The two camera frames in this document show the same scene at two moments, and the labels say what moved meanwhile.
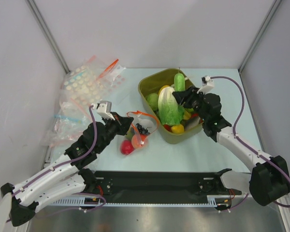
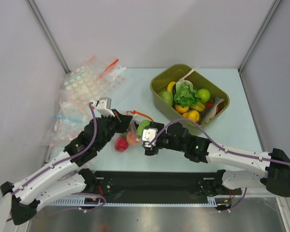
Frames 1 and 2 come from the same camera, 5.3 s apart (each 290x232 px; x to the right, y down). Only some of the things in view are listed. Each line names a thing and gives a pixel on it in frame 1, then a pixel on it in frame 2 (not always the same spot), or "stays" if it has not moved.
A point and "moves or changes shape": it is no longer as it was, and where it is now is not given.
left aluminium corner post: [42, 25] stays
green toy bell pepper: [152, 99] -> [167, 97]
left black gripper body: [112, 127] stays
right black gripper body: [188, 97] -> [147, 149]
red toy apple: [126, 147] -> [121, 144]
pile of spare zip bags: [80, 88] stays
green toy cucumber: [179, 82] -> [143, 123]
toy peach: [139, 141] moves or changes shape
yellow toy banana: [162, 88] -> [169, 86]
